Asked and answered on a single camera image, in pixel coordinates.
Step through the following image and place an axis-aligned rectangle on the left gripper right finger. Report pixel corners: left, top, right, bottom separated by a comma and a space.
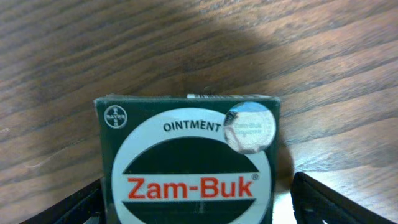
290, 172, 394, 224

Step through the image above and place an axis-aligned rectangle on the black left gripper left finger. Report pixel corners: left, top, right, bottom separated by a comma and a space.
21, 179, 104, 224

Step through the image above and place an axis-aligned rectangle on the green round-logo box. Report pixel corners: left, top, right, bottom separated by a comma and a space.
94, 94, 280, 223

